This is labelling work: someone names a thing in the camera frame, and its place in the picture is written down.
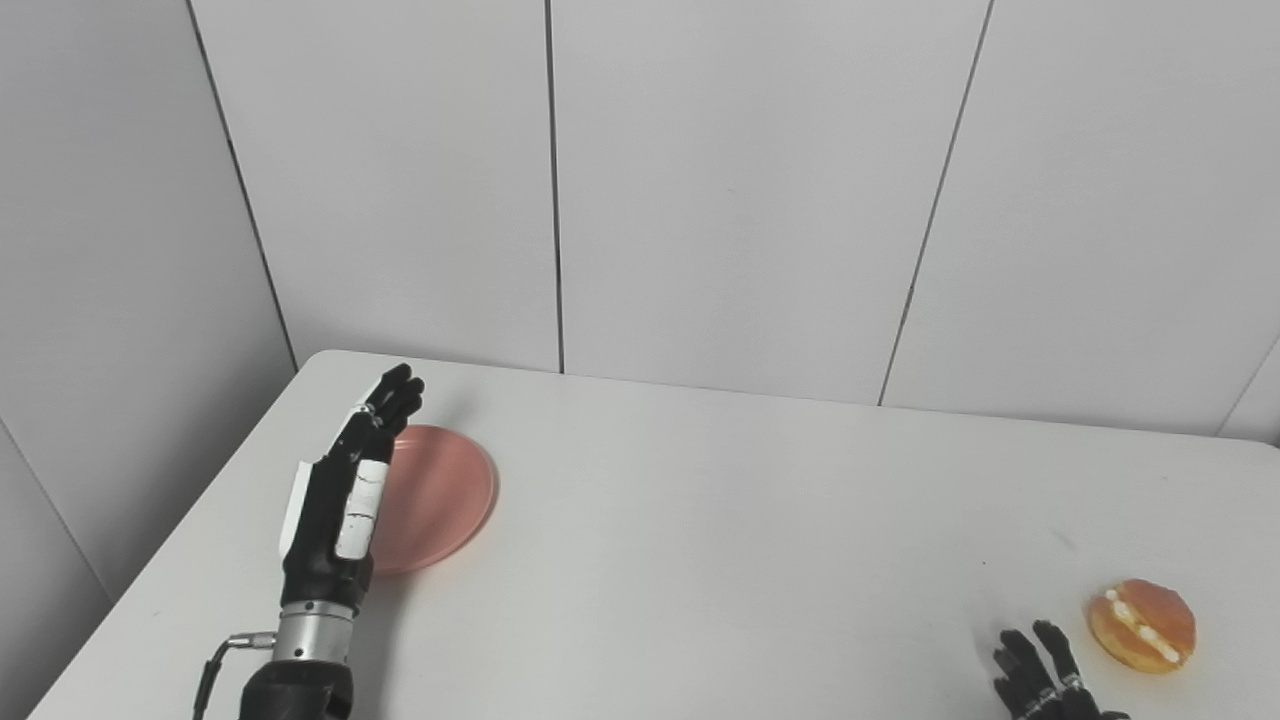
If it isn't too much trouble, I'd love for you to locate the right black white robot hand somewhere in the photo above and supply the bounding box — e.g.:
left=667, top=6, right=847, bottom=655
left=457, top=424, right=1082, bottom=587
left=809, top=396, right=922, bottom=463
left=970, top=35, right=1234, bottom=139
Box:
left=992, top=620, right=1131, bottom=720

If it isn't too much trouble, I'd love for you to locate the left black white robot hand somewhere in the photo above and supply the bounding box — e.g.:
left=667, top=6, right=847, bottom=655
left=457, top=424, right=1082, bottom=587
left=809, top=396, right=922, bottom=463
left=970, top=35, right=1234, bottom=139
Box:
left=277, top=363, right=426, bottom=613

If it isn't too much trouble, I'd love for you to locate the pink round plate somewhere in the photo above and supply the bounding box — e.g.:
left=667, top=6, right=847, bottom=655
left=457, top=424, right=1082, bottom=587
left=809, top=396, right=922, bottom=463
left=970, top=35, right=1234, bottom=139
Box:
left=366, top=424, right=499, bottom=577

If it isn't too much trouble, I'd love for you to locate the cream puff pastry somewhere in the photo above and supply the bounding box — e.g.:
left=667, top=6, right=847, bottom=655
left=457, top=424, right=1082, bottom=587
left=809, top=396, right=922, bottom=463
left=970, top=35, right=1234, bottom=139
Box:
left=1088, top=579, right=1198, bottom=674

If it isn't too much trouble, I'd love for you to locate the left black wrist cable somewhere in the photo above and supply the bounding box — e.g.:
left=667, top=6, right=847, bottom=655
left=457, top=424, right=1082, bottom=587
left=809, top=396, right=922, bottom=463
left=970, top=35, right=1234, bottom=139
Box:
left=192, top=631, right=278, bottom=720

